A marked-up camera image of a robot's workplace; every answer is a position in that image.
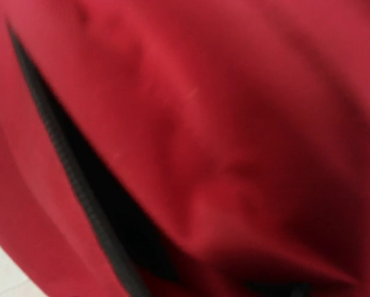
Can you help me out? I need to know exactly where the red student backpack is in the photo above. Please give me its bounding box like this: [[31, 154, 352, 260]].
[[0, 1, 370, 296]]

